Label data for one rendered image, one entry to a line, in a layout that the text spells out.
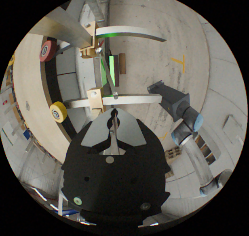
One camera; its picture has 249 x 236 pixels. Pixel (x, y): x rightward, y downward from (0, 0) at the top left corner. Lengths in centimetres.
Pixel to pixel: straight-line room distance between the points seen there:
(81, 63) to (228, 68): 292
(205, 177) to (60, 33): 83
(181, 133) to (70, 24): 75
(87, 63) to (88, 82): 12
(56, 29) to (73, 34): 4
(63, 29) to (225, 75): 274
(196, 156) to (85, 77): 93
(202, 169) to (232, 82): 230
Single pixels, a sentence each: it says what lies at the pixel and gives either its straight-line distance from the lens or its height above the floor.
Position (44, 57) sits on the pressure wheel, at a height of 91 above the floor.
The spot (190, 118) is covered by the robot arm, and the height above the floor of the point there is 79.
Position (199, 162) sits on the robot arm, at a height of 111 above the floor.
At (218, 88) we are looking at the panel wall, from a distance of 266.
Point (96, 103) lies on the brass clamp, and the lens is 27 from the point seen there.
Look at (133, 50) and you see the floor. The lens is 115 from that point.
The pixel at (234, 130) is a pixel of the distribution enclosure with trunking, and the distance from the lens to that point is 240.
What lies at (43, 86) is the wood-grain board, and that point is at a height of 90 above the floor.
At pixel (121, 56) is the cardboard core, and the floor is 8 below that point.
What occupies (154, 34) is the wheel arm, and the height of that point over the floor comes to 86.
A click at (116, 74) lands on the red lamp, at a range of 38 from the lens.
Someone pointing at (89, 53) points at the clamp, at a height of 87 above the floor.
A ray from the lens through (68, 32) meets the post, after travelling 16.
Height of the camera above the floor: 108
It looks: 59 degrees down
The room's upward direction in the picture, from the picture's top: 175 degrees clockwise
